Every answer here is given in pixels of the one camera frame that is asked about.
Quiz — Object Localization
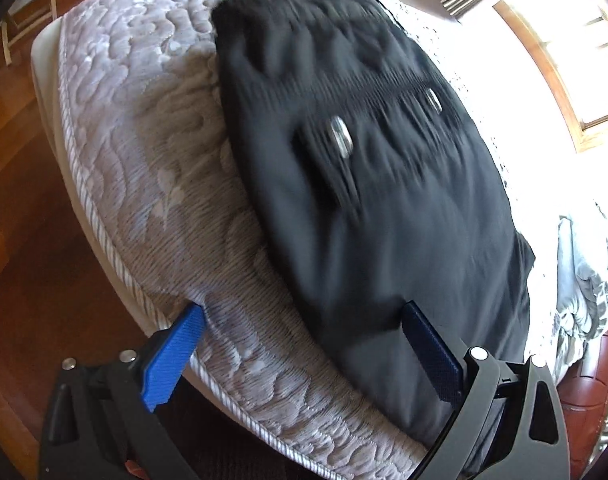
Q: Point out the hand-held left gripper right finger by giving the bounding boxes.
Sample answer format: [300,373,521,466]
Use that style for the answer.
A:
[401,301,571,480]

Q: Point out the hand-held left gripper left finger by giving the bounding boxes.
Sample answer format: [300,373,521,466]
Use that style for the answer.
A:
[38,305,205,480]

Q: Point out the black pants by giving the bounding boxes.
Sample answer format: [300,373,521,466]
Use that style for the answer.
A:
[211,0,537,478]

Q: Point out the light grey comforter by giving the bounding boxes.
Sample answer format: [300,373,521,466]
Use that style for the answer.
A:
[554,210,608,376]

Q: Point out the grey quilted mattress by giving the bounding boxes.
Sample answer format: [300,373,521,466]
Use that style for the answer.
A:
[31,0,608,480]

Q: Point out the wooden framed window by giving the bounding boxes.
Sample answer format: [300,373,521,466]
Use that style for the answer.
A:
[493,0,608,156]

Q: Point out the white bed base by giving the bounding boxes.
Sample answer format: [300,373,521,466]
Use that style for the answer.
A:
[30,22,72,171]

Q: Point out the wooden folding stand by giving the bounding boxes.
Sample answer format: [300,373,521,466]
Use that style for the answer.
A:
[0,0,59,66]

